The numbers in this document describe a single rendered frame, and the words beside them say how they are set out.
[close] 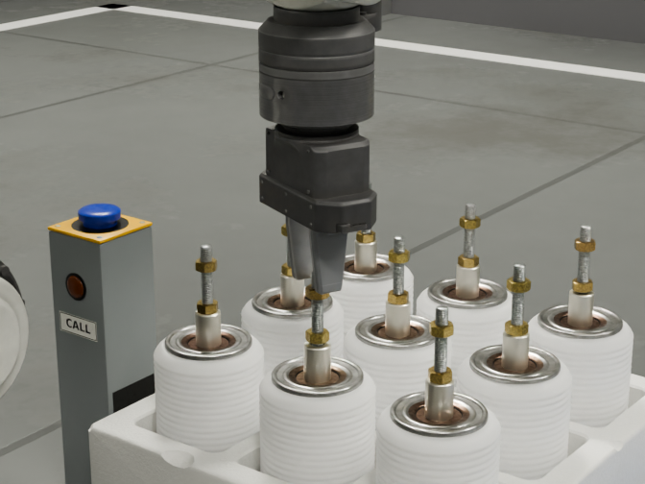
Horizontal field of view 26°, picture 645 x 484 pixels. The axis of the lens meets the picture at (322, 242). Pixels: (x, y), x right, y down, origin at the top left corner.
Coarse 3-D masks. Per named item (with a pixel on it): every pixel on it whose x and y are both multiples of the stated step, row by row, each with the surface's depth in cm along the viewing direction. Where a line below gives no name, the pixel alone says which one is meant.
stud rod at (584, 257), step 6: (582, 228) 122; (588, 228) 122; (582, 234) 123; (588, 234) 123; (582, 240) 123; (588, 240) 123; (582, 252) 123; (582, 258) 123; (588, 258) 124; (582, 264) 124; (588, 264) 124; (582, 270) 124; (588, 270) 124; (582, 276) 124
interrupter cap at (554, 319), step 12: (540, 312) 127; (552, 312) 127; (564, 312) 127; (600, 312) 127; (612, 312) 127; (540, 324) 125; (552, 324) 125; (564, 324) 125; (600, 324) 125; (612, 324) 125; (564, 336) 123; (576, 336) 122; (588, 336) 122; (600, 336) 122
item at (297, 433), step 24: (264, 384) 114; (264, 408) 113; (288, 408) 111; (312, 408) 110; (336, 408) 110; (360, 408) 112; (264, 432) 114; (288, 432) 112; (312, 432) 111; (336, 432) 111; (360, 432) 112; (264, 456) 114; (288, 456) 112; (312, 456) 112; (336, 456) 112; (360, 456) 113; (288, 480) 113; (312, 480) 112; (336, 480) 113
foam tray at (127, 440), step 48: (96, 432) 122; (144, 432) 121; (576, 432) 121; (624, 432) 121; (96, 480) 123; (144, 480) 119; (192, 480) 115; (240, 480) 113; (528, 480) 113; (576, 480) 113; (624, 480) 121
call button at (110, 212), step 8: (80, 208) 132; (88, 208) 132; (96, 208) 132; (104, 208) 132; (112, 208) 132; (80, 216) 131; (88, 216) 130; (96, 216) 130; (104, 216) 130; (112, 216) 131; (120, 216) 132; (88, 224) 131; (96, 224) 131; (104, 224) 131; (112, 224) 131
